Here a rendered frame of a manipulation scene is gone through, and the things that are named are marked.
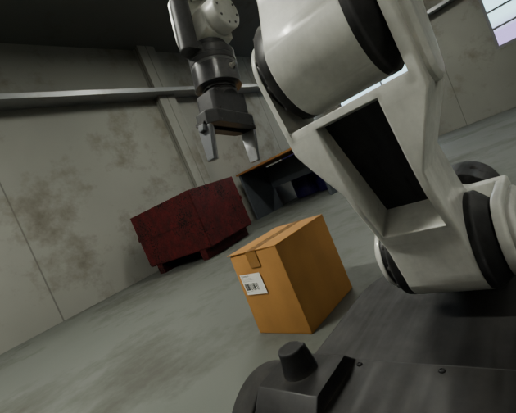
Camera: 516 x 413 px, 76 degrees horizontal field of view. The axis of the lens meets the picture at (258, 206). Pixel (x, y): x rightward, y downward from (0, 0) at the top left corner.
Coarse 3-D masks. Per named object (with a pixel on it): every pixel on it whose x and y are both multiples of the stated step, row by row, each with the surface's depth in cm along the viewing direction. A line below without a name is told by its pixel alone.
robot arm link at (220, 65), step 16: (208, 64) 57; (224, 64) 58; (192, 80) 61; (208, 80) 57; (224, 80) 58; (240, 80) 60; (208, 96) 57; (224, 96) 58; (240, 96) 61; (208, 112) 55; (224, 112) 57; (240, 112) 60; (224, 128) 61; (240, 128) 62
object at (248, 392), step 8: (256, 368) 55; (264, 368) 54; (272, 368) 53; (248, 376) 54; (256, 376) 53; (264, 376) 52; (248, 384) 52; (256, 384) 51; (240, 392) 52; (248, 392) 51; (256, 392) 50; (240, 400) 51; (248, 400) 50; (240, 408) 50; (248, 408) 49
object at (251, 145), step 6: (246, 132) 65; (252, 132) 63; (246, 138) 65; (252, 138) 63; (246, 144) 65; (252, 144) 64; (246, 150) 65; (252, 150) 64; (258, 150) 64; (252, 156) 64; (258, 156) 63; (252, 162) 65
